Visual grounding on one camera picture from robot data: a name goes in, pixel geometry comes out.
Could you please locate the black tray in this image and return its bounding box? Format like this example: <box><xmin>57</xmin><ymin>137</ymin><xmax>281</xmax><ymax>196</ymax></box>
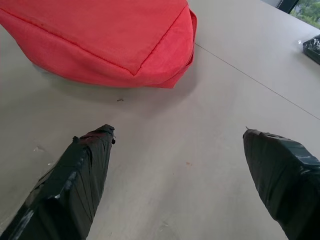
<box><xmin>298</xmin><ymin>34</ymin><xmax>320</xmax><ymax>64</ymax></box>

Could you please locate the red fabric bag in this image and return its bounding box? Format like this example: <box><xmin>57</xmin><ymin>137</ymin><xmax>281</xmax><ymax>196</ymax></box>
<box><xmin>0</xmin><ymin>0</ymin><xmax>198</xmax><ymax>89</ymax></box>

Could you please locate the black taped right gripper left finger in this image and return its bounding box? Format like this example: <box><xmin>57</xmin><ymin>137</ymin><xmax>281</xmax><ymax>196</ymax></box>
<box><xmin>0</xmin><ymin>123</ymin><xmax>116</xmax><ymax>240</ymax></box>

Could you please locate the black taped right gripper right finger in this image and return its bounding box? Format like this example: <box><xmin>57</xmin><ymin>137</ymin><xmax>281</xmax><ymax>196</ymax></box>
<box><xmin>242</xmin><ymin>126</ymin><xmax>320</xmax><ymax>240</ymax></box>

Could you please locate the dark window frame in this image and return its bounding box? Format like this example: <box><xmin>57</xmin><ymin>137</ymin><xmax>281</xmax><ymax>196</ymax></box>
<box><xmin>271</xmin><ymin>0</ymin><xmax>301</xmax><ymax>14</ymax></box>

